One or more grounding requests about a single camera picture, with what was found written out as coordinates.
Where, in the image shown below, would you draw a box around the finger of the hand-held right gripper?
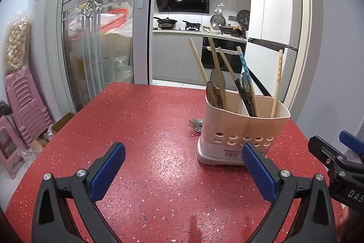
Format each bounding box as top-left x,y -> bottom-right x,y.
339,130 -> 364,156
308,135 -> 364,190

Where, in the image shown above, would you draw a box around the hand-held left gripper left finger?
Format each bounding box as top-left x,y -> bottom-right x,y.
31,142 -> 126,243

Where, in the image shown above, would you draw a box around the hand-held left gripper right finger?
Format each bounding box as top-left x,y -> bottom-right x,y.
242,142 -> 342,243

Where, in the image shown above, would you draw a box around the beige plastic cutlery holder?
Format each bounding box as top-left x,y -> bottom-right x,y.
197,93 -> 291,166

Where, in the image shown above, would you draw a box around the yellow patterned chopstick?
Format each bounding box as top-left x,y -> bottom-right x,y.
270,49 -> 284,118

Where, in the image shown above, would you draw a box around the blue patterned chopstick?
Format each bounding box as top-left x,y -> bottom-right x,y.
236,46 -> 260,118

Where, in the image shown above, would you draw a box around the cardboard box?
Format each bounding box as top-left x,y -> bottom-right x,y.
51,112 -> 76,133

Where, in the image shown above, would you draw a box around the clear bag of bread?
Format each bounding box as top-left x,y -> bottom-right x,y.
21,127 -> 56,164

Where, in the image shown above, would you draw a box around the metal fork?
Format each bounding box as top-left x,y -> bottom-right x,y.
188,118 -> 204,136

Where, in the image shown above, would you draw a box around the single pink plastic stool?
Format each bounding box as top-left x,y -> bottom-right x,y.
0,116 -> 26,180

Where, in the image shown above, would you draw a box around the stack of pink plastic stools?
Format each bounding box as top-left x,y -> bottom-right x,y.
4,72 -> 53,149

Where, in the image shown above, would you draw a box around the black built-in oven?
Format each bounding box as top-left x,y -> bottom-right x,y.
200,36 -> 247,74

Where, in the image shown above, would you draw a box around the black plastic bag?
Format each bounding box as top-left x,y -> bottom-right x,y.
0,100 -> 13,118

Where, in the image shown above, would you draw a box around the grey kitchen base cabinets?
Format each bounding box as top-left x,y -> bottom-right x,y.
152,32 -> 204,83

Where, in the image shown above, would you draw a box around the sliding glass door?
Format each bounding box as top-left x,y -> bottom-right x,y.
45,0 -> 157,113

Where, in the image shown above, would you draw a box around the dark wok with food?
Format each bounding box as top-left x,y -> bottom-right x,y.
219,24 -> 245,36

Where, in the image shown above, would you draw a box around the round black trivet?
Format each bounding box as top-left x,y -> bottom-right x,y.
237,10 -> 251,27

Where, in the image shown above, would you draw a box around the white refrigerator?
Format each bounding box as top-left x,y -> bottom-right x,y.
246,0 -> 302,102

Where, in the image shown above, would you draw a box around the red plastic basket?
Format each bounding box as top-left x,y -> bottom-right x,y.
99,8 -> 129,33

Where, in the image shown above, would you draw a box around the round metal steamer rack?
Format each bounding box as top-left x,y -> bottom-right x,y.
210,13 -> 227,29

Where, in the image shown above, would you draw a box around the clear bag of pale balls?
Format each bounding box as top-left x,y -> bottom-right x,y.
6,16 -> 30,72

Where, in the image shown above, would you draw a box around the black wok with lid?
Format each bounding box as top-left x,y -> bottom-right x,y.
153,17 -> 178,29

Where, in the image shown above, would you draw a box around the black frying pan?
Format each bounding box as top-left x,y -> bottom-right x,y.
182,20 -> 203,32

